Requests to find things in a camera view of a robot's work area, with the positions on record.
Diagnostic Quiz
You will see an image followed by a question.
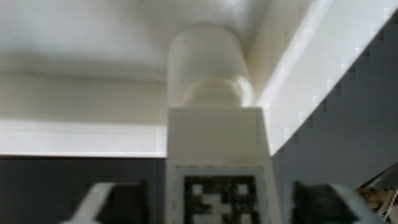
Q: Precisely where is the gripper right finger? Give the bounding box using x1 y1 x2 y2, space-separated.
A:
292 182 386 224

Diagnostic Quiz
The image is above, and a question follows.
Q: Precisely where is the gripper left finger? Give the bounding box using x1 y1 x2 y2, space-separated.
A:
61 181 149 224

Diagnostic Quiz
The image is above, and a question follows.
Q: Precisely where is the white square tabletop part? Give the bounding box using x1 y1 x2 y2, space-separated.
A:
0 0 398 158

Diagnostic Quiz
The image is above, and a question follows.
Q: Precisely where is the white leg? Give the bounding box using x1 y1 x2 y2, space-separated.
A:
162 78 284 224

